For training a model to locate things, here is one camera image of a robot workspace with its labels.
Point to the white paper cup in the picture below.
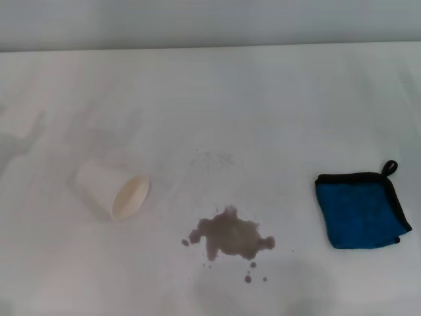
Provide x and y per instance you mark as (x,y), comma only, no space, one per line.
(98,184)

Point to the blue rag with black trim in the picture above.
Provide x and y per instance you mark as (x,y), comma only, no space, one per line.
(358,214)

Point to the dark water stain puddle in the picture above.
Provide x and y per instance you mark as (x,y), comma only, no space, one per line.
(230,235)

